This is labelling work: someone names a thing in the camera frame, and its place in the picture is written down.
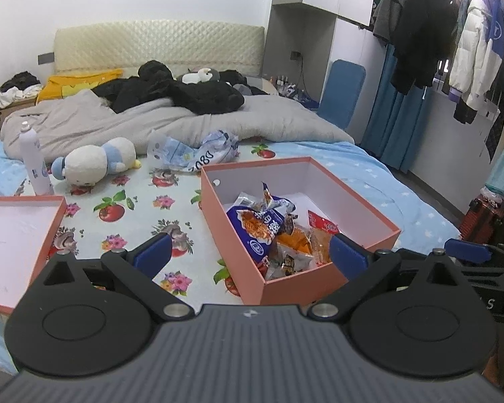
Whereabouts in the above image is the row of small bottles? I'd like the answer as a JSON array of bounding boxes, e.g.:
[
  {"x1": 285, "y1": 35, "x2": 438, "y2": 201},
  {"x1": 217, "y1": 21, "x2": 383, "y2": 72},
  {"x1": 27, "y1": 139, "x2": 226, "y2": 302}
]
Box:
[{"x1": 273, "y1": 75, "x2": 297, "y2": 93}]

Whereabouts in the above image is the black white plush toy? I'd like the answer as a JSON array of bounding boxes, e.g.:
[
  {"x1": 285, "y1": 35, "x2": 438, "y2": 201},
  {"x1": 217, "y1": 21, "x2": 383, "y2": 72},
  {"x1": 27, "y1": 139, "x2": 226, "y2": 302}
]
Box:
[{"x1": 175, "y1": 67, "x2": 221, "y2": 85}]

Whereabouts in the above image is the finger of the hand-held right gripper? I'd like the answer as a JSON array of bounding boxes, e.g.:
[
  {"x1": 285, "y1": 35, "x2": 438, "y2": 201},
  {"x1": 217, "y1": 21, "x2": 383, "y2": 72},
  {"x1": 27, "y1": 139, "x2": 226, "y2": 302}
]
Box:
[{"x1": 444, "y1": 238, "x2": 494, "y2": 263}]

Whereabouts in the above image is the grey duvet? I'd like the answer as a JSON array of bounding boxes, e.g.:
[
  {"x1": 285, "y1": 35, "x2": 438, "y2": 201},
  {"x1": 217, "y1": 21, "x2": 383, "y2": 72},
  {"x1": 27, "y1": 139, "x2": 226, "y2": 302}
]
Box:
[{"x1": 0, "y1": 89, "x2": 355, "y2": 162}]

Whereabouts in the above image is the hanging black coat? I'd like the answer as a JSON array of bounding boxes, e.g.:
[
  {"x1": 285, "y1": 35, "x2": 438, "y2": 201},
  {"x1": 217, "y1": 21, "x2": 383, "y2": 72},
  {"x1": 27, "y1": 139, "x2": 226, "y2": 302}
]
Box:
[{"x1": 390, "y1": 0, "x2": 460, "y2": 95}]

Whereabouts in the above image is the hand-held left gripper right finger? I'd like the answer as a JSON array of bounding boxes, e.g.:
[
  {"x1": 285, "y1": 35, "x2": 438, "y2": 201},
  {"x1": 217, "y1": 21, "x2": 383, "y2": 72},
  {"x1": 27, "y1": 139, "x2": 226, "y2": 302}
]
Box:
[{"x1": 306, "y1": 232, "x2": 471, "y2": 320}]

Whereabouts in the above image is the white spray bottle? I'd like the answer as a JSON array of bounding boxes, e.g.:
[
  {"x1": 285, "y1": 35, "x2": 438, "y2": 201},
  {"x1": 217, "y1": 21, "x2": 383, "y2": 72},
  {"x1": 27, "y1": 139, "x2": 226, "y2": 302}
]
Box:
[{"x1": 19, "y1": 121, "x2": 54, "y2": 197}]

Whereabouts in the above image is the hanging grey jacket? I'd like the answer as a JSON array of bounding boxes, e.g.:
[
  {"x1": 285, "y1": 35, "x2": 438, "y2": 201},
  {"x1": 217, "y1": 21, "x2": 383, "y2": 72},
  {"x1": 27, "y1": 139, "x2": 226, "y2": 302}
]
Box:
[{"x1": 372, "y1": 0, "x2": 412, "y2": 45}]

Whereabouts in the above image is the blue snack packet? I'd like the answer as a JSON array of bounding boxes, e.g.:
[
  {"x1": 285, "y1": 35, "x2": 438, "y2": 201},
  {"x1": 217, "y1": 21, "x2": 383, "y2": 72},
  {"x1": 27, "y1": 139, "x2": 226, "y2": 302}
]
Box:
[{"x1": 227, "y1": 182, "x2": 297, "y2": 265}]

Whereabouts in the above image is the dark small snack packet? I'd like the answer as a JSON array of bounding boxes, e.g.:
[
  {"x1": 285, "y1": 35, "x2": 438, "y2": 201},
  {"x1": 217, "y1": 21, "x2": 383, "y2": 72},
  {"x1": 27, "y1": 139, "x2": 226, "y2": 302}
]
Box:
[{"x1": 264, "y1": 252, "x2": 313, "y2": 280}]

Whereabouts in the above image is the clear orange snack packet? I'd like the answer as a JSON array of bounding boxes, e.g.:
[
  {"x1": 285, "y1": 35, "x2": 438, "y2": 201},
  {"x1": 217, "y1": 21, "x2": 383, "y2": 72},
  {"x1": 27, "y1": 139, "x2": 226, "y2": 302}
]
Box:
[{"x1": 308, "y1": 229, "x2": 334, "y2": 267}]

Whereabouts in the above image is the pink cardboard box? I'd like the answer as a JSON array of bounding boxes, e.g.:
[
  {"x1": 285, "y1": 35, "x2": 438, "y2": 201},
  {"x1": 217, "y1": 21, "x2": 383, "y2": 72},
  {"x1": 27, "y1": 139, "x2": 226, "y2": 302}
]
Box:
[{"x1": 200, "y1": 156, "x2": 402, "y2": 306}]

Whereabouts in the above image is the white blue plush penguin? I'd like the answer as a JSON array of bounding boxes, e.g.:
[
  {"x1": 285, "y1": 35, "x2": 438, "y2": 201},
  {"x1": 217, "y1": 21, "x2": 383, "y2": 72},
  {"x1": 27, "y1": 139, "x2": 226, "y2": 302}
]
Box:
[{"x1": 50, "y1": 137, "x2": 142, "y2": 186}]

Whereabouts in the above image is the blue chair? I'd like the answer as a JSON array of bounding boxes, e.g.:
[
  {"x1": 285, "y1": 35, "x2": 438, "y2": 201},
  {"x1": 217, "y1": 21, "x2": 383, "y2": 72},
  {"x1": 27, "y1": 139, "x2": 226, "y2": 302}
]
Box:
[{"x1": 317, "y1": 59, "x2": 367, "y2": 131}]

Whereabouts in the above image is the black fleece clothing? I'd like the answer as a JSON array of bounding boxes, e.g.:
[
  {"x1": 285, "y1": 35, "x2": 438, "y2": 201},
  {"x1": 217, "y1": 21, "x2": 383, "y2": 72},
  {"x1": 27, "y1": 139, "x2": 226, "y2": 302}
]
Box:
[{"x1": 93, "y1": 61, "x2": 245, "y2": 115}]

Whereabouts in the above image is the pink box lid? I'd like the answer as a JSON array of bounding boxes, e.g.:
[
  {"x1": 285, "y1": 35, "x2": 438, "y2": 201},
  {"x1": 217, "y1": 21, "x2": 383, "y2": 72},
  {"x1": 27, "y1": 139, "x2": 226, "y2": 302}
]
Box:
[{"x1": 0, "y1": 195, "x2": 68, "y2": 313}]

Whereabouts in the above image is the floral plastic sheet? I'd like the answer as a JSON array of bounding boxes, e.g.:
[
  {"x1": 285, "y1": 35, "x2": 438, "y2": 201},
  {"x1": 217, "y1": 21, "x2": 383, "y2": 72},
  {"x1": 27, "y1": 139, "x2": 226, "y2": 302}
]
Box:
[{"x1": 0, "y1": 143, "x2": 278, "y2": 307}]

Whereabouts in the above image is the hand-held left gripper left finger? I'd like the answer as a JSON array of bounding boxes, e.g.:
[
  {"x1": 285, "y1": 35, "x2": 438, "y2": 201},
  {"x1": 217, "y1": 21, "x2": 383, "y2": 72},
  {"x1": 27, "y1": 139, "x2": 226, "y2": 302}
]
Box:
[{"x1": 34, "y1": 232, "x2": 196, "y2": 320}]

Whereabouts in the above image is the red suitcase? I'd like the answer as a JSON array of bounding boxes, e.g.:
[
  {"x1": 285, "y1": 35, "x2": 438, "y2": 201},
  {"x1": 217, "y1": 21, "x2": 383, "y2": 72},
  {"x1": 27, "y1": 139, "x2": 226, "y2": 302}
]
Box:
[{"x1": 460, "y1": 193, "x2": 504, "y2": 253}]

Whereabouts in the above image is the hanging white puffer jacket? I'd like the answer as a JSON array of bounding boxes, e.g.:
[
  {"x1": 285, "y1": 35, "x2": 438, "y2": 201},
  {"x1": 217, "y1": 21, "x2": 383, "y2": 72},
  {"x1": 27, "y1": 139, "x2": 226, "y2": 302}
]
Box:
[{"x1": 447, "y1": 0, "x2": 504, "y2": 112}]

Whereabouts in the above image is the cardboard storage box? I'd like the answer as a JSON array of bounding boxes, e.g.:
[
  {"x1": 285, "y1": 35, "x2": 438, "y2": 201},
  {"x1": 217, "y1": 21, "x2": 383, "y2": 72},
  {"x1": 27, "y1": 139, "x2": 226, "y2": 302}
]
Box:
[{"x1": 0, "y1": 96, "x2": 38, "y2": 131}]

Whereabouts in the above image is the yellow pillow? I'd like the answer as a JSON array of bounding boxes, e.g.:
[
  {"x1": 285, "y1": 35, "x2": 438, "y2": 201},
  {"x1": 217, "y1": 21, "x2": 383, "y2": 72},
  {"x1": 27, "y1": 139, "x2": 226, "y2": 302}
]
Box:
[{"x1": 36, "y1": 68, "x2": 124, "y2": 103}]

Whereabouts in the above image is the blue star bed sheet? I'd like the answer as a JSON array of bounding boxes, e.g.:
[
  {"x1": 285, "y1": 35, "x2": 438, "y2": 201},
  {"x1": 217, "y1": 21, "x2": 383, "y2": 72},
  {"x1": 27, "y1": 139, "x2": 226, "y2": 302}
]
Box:
[{"x1": 0, "y1": 138, "x2": 463, "y2": 374}]

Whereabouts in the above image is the black white clothes pile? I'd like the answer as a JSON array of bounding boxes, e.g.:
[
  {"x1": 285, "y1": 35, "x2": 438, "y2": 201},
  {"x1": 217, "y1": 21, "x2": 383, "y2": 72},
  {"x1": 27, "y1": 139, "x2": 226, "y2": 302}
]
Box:
[{"x1": 0, "y1": 71, "x2": 43, "y2": 107}]

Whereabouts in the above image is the blue curtain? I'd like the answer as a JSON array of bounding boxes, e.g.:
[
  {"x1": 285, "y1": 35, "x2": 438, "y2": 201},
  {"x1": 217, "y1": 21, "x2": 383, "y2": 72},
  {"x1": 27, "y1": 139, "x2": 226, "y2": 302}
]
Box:
[{"x1": 361, "y1": 44, "x2": 435, "y2": 173}]

